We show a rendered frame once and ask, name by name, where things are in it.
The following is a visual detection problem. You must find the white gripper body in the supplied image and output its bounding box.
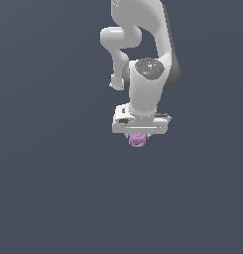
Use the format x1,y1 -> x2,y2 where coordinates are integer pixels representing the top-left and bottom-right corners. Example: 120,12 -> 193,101
111,103 -> 173,136

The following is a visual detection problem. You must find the small pink ring object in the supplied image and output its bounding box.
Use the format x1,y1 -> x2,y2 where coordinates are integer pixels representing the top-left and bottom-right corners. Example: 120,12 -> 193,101
128,133 -> 147,148

